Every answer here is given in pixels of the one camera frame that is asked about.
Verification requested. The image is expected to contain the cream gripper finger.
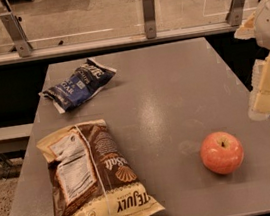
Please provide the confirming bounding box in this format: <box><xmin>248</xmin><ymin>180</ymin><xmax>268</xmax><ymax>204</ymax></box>
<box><xmin>233</xmin><ymin>12</ymin><xmax>255</xmax><ymax>40</ymax></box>
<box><xmin>248</xmin><ymin>53</ymin><xmax>270</xmax><ymax>121</ymax></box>

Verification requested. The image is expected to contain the metal rail bracket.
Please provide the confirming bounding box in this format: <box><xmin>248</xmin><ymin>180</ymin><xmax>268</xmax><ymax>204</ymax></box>
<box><xmin>226</xmin><ymin>0</ymin><xmax>245</xmax><ymax>27</ymax></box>
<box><xmin>0</xmin><ymin>11</ymin><xmax>32</xmax><ymax>58</ymax></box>
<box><xmin>141</xmin><ymin>0</ymin><xmax>157</xmax><ymax>39</ymax></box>

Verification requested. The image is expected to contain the metal barrier rail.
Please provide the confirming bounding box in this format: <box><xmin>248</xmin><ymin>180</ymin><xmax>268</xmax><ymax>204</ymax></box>
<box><xmin>0</xmin><ymin>22</ymin><xmax>237</xmax><ymax>65</ymax></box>

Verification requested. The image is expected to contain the right metal rail bracket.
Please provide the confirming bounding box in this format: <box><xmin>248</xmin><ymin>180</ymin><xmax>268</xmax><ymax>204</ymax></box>
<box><xmin>226</xmin><ymin>0</ymin><xmax>245</xmax><ymax>27</ymax></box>

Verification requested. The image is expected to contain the brown chip bag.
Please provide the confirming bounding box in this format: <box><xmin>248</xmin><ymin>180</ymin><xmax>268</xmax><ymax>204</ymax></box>
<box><xmin>36</xmin><ymin>119</ymin><xmax>163</xmax><ymax>216</ymax></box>

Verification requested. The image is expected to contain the left metal rail bracket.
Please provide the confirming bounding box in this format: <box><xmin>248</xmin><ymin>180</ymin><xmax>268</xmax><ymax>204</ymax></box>
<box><xmin>0</xmin><ymin>11</ymin><xmax>32</xmax><ymax>58</ymax></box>

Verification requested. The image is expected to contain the blue chip bag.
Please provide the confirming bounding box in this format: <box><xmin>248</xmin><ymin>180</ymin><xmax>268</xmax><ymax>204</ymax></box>
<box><xmin>40</xmin><ymin>58</ymin><xmax>117</xmax><ymax>114</ymax></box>

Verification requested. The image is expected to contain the middle metal rail bracket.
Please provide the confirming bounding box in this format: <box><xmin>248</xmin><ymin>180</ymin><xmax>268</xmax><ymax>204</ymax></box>
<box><xmin>141</xmin><ymin>0</ymin><xmax>157</xmax><ymax>39</ymax></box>

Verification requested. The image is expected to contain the red apple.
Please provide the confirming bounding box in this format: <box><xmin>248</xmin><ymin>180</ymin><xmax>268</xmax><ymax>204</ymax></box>
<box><xmin>200</xmin><ymin>131</ymin><xmax>244</xmax><ymax>175</ymax></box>

